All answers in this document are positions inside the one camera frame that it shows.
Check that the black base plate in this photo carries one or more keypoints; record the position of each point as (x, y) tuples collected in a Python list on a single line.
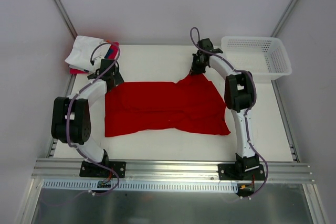
[(90, 170), (232, 172)]

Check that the white slotted cable duct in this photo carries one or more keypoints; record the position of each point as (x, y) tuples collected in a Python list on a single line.
[(98, 185)]

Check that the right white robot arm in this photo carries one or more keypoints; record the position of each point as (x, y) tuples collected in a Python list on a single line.
[(239, 97)]

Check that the blue folded t shirt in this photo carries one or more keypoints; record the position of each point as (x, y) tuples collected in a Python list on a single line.
[(111, 53)]

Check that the white folded t shirt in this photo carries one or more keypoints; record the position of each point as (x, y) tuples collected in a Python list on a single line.
[(82, 50)]

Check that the red t shirt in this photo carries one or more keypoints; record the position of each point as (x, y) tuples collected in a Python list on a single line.
[(193, 105)]

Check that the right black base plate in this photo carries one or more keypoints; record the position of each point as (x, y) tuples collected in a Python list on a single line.
[(232, 172)]

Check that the aluminium mounting rail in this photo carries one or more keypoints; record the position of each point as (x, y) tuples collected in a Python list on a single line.
[(174, 171)]

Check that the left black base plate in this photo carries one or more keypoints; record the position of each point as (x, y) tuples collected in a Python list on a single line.
[(90, 170)]

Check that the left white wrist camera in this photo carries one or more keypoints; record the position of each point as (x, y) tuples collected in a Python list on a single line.
[(97, 59)]

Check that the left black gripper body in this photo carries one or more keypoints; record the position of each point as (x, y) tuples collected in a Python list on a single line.
[(115, 77)]

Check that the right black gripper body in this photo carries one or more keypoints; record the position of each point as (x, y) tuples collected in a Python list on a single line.
[(198, 66)]

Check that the white plastic basket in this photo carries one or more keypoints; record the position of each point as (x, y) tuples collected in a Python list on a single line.
[(265, 57)]

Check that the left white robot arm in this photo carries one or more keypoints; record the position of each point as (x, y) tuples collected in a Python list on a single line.
[(71, 122)]

